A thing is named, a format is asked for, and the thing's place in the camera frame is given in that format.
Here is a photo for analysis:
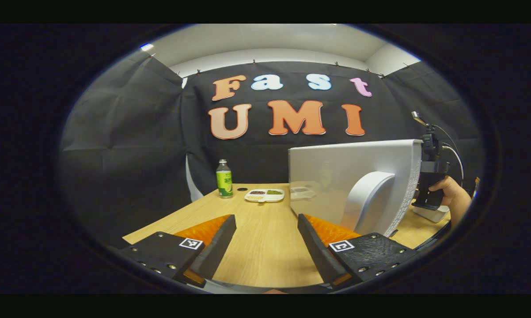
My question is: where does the black backdrop cloth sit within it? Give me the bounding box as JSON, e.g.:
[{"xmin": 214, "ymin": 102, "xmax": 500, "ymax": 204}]
[{"xmin": 58, "ymin": 51, "xmax": 485, "ymax": 248}]

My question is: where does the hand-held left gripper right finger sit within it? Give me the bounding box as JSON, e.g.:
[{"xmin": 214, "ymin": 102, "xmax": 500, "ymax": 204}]
[{"xmin": 297, "ymin": 214, "xmax": 420, "ymax": 286}]

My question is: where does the white divided food tray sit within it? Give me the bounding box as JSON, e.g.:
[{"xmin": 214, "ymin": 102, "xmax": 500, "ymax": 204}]
[{"xmin": 244, "ymin": 189, "xmax": 285, "ymax": 204}]

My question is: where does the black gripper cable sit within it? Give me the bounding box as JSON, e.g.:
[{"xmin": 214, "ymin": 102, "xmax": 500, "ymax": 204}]
[{"xmin": 433, "ymin": 125, "xmax": 465, "ymax": 182}]

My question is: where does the green label bottle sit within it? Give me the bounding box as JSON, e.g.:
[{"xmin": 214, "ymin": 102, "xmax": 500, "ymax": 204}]
[{"xmin": 216, "ymin": 159, "xmax": 234, "ymax": 199}]

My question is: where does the white food container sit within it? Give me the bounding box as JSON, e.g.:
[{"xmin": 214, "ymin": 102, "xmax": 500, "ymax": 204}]
[{"xmin": 412, "ymin": 204, "xmax": 451, "ymax": 223}]

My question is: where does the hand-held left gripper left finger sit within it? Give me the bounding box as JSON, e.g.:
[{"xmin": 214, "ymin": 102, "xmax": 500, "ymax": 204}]
[{"xmin": 118, "ymin": 215, "xmax": 237, "ymax": 288}]

